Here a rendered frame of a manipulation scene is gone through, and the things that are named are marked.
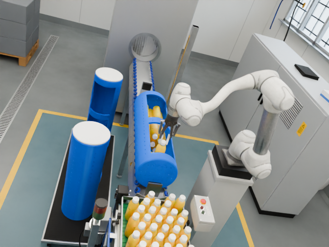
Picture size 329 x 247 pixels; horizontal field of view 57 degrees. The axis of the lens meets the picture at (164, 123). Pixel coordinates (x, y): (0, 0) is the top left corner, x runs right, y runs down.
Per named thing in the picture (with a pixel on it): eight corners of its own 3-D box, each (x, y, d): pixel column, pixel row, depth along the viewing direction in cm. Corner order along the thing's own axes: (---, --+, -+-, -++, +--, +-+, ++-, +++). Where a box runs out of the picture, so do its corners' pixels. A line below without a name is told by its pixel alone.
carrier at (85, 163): (79, 226, 261) (100, 206, 284) (94, 151, 213) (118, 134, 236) (54, 208, 269) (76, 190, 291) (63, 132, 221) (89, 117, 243)
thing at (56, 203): (112, 144, 383) (115, 135, 375) (103, 256, 262) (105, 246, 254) (70, 137, 371) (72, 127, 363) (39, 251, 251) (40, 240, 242)
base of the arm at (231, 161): (238, 148, 257) (241, 143, 254) (248, 167, 240) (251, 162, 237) (219, 146, 251) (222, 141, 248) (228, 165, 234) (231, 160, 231)
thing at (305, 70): (307, 68, 376) (309, 66, 374) (320, 81, 351) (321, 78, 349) (291, 64, 371) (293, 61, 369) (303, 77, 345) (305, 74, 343)
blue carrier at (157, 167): (161, 119, 284) (169, 93, 268) (171, 191, 213) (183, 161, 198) (131, 114, 278) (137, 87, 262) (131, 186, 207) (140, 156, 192)
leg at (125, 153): (121, 174, 345) (133, 132, 311) (121, 178, 341) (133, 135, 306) (116, 174, 344) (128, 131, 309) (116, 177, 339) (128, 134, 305)
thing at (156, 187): (157, 194, 211) (162, 182, 204) (157, 197, 209) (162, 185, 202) (143, 192, 209) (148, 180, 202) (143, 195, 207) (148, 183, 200)
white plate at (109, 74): (94, 65, 314) (94, 66, 315) (96, 79, 293) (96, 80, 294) (121, 69, 324) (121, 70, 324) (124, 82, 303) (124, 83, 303)
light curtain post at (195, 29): (153, 154, 390) (198, 26, 297) (153, 157, 385) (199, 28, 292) (149, 153, 389) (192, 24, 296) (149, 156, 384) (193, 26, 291)
